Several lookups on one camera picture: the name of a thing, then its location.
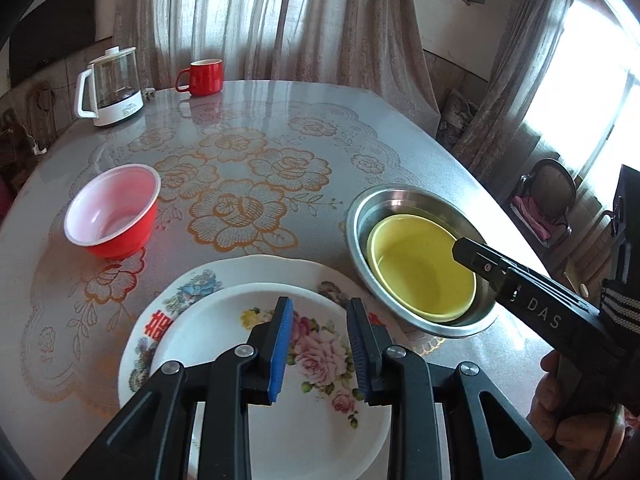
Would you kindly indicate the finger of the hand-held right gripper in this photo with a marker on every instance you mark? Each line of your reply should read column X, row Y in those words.
column 477, row 260

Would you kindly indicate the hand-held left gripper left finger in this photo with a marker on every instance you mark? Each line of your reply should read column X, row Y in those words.
column 279, row 350

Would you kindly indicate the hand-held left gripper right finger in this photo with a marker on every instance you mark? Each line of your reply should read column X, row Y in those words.
column 359, row 350

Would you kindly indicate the yellow plastic bowl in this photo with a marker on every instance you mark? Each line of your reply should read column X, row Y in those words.
column 420, row 265

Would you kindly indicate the white plate with pink roses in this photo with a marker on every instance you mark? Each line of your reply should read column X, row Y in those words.
column 225, row 325

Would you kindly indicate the white plate with red characters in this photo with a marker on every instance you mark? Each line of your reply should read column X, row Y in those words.
column 240, row 267

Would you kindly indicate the stainless steel bowl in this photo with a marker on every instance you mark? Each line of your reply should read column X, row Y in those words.
column 395, row 200

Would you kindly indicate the person's right hand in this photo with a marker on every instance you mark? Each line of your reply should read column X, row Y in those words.
column 575, row 440

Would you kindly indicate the dark chair with pink cushion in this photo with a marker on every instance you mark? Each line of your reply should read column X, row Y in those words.
column 545, row 200

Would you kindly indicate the patterned cushion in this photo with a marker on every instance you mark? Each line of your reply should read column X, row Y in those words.
column 457, row 117

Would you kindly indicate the beige side window curtain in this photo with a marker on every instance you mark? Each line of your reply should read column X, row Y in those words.
column 515, row 70

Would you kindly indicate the floral lace table cover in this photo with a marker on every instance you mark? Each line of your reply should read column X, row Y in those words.
column 300, row 135

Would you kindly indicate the red plastic bowl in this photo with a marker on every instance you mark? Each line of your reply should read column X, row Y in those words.
column 112, row 210

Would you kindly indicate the red mug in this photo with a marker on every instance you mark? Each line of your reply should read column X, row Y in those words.
column 202, row 77

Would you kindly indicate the white glass electric kettle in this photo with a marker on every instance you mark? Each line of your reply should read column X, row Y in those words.
column 115, row 90

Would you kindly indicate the white power strip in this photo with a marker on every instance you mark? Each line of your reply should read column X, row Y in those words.
column 39, row 148

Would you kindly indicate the beige patterned curtain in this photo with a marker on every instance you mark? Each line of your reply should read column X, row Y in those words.
column 260, row 20

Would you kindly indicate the black wall television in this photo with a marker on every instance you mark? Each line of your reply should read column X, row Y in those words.
column 55, row 30

